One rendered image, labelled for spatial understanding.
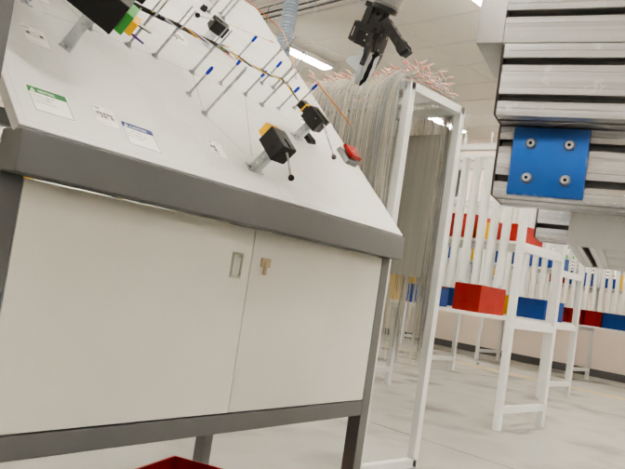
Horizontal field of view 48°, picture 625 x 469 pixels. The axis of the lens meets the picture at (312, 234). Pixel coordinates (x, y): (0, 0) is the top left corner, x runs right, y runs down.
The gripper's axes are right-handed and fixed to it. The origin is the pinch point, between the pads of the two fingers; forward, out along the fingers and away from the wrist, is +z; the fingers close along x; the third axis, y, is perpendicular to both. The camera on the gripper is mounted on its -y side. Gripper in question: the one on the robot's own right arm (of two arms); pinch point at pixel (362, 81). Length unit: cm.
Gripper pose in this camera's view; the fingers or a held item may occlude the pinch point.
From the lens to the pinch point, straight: 193.0
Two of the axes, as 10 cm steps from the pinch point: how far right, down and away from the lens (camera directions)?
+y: -8.0, -4.5, 3.9
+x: -4.6, 0.5, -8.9
